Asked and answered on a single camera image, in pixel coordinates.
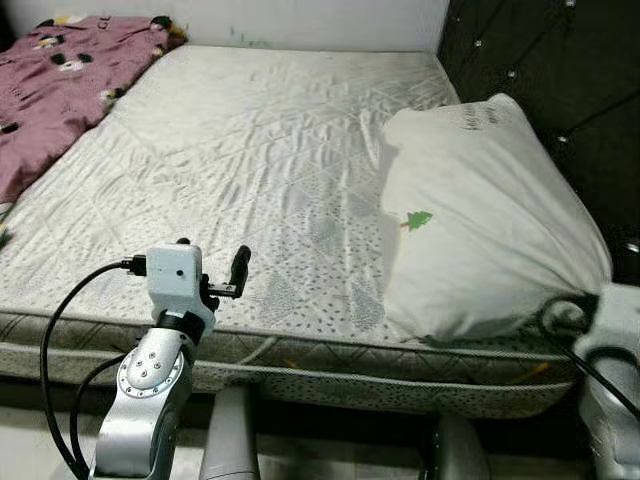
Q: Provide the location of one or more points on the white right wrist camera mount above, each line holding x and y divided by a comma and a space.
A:
615, 315

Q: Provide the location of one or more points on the grey robot leg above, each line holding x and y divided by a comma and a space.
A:
230, 440
460, 450

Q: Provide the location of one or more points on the grey robot left leg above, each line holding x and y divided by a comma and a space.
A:
230, 440

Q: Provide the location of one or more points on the white quilted dotted mattress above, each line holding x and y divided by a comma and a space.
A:
250, 130

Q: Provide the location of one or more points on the purple cartoon mouse blanket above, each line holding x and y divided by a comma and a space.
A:
60, 100

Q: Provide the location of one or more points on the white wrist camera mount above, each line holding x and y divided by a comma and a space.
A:
615, 315
175, 280

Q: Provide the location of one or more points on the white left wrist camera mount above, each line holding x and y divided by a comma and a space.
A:
175, 280

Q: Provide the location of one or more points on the dark tufted headboard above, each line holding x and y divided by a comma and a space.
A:
570, 70

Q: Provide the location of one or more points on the grey robot right leg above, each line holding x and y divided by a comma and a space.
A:
460, 450

